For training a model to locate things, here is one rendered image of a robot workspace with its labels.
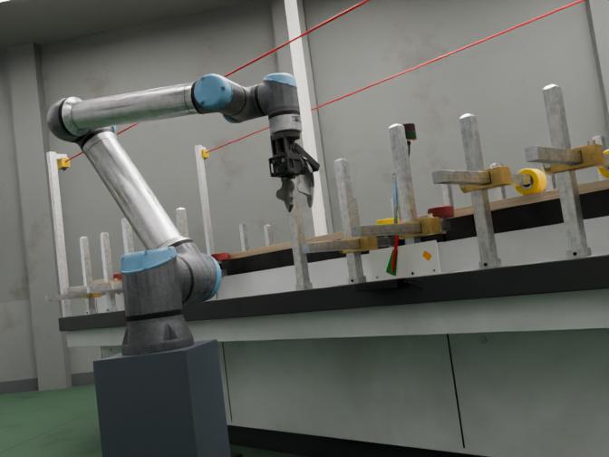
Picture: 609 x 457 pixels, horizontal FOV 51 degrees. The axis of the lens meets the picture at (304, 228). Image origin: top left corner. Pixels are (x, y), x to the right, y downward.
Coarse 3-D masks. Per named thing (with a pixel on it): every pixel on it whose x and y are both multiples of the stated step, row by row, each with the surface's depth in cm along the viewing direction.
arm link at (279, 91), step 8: (264, 80) 176; (272, 80) 173; (280, 80) 173; (288, 80) 174; (264, 88) 175; (272, 88) 173; (280, 88) 173; (288, 88) 173; (296, 88) 176; (264, 96) 174; (272, 96) 173; (280, 96) 173; (288, 96) 173; (296, 96) 175; (264, 104) 175; (272, 104) 173; (280, 104) 172; (288, 104) 173; (296, 104) 174; (272, 112) 174; (280, 112) 172; (288, 112) 172; (296, 112) 174
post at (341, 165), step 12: (336, 168) 215; (348, 168) 216; (336, 180) 216; (348, 180) 215; (348, 192) 214; (348, 204) 213; (348, 216) 212; (348, 228) 213; (360, 252) 214; (348, 264) 213; (360, 264) 213; (360, 276) 212
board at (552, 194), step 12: (600, 180) 174; (540, 192) 187; (552, 192) 184; (588, 192) 177; (492, 204) 198; (504, 204) 195; (516, 204) 192; (420, 216) 217; (456, 216) 207; (312, 240) 256; (324, 240) 251; (240, 252) 289; (252, 252) 283; (264, 252) 277
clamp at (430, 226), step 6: (402, 222) 196; (408, 222) 194; (414, 222) 192; (420, 222) 191; (426, 222) 189; (432, 222) 189; (438, 222) 191; (426, 228) 189; (432, 228) 189; (438, 228) 191; (402, 234) 196; (408, 234) 194; (414, 234) 192; (420, 234) 191; (426, 234) 189; (432, 234) 192
